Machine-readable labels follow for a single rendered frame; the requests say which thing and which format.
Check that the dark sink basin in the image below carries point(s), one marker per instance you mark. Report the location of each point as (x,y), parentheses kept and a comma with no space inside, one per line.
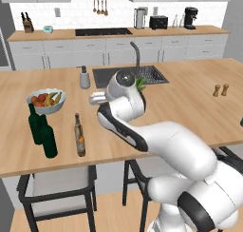
(104,75)

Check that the grey sink tap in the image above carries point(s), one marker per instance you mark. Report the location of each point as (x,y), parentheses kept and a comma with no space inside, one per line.
(137,58)

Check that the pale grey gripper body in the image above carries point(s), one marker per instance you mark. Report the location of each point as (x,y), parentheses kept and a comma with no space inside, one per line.
(97,98)

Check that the brown glass bottle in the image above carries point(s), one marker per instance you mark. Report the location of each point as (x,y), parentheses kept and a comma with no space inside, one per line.
(80,140)

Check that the wooden knife block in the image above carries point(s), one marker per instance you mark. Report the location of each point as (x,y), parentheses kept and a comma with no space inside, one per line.
(28,26)

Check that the green glass bottle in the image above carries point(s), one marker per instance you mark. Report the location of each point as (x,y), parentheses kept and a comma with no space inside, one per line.
(49,140)
(34,125)

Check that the orange fruit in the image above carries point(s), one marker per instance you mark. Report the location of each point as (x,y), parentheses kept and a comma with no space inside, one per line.
(33,100)

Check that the black stool with grey seat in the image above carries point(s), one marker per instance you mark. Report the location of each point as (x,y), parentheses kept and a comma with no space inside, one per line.
(152,167)
(60,182)

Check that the grey soap dispenser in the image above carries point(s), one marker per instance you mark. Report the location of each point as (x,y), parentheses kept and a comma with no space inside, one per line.
(84,80)

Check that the grey wall socket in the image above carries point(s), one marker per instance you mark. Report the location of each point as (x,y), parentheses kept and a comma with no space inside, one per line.
(57,12)
(155,10)

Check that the red apple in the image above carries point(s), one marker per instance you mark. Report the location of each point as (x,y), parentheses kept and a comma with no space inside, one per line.
(41,98)

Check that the black coffee machine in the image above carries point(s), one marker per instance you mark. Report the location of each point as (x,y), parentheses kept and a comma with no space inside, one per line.
(190,18)

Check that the grey base cupboards run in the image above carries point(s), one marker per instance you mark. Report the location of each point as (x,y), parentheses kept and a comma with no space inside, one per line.
(88,52)

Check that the clear glass bottle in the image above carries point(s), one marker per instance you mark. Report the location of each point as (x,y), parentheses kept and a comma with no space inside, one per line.
(175,23)
(182,22)

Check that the black hob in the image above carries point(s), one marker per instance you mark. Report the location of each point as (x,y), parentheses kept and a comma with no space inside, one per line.
(102,32)

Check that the yellow banana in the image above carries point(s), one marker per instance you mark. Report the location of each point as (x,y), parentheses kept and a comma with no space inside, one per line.
(58,98)
(48,99)

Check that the grey tall appliance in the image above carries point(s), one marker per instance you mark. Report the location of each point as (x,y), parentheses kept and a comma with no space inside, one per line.
(3,48)

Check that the black toaster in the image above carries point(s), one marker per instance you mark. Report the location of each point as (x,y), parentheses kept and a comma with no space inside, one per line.
(158,23)

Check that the white wall shelf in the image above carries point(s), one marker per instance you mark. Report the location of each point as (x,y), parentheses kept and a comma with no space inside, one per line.
(152,0)

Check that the dark green object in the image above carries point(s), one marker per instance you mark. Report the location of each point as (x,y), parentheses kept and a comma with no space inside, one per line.
(241,121)

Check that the wooden shaker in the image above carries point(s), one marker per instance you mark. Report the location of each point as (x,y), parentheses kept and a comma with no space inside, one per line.
(216,91)
(225,90)

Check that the hanging wooden utensil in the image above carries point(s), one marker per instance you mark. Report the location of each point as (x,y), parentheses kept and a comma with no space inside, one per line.
(94,9)
(98,10)
(106,11)
(102,10)

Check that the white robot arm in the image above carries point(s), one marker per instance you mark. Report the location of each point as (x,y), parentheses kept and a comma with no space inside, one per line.
(177,147)

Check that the green leafy plant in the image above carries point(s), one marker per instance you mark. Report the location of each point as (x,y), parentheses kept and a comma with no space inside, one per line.
(141,83)

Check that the white fruit bowl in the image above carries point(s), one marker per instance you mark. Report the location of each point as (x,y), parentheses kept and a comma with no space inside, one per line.
(52,108)

